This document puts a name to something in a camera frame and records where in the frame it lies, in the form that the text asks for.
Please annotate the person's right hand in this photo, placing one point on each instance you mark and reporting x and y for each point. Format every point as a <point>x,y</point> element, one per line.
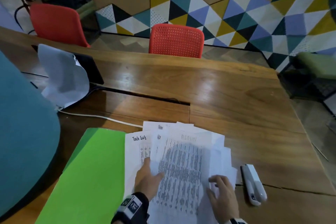
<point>225,201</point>

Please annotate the green cushioned bench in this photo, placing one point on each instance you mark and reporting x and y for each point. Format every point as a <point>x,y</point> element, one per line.
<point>319,65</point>

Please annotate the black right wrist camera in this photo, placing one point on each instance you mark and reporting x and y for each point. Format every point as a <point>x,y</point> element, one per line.
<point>237,221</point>

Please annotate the white stapler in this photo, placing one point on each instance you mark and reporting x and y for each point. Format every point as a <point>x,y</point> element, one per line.
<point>253,184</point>

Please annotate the black tablet screen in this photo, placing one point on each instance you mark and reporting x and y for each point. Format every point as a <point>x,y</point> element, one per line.
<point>90,67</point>

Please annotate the pile of printed paper sheets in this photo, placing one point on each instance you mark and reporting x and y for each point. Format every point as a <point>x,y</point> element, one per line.
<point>183,158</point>

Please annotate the geometric triangle patterned rug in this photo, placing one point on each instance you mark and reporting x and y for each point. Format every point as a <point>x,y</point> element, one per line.
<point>249,13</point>

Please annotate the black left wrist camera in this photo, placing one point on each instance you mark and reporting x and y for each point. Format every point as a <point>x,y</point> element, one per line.
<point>131,206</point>

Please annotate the person's right thumb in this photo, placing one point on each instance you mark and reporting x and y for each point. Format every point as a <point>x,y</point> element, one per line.
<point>210,194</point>

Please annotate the red perforated plastic chair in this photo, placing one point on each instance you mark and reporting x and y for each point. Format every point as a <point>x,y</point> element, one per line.
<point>175,41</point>

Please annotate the person's left hand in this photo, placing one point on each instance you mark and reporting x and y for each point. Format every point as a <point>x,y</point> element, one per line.
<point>145,183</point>

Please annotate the white crumpled paper sheet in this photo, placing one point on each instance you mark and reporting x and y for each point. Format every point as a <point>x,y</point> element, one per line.
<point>64,76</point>

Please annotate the person's left thumb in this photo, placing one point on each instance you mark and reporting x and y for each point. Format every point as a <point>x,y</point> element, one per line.
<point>158,177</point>

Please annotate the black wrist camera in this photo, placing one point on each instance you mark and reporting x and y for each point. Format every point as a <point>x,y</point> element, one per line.
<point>237,221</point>
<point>131,206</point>

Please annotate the green paper folder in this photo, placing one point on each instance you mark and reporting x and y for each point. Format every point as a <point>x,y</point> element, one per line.
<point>89,179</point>

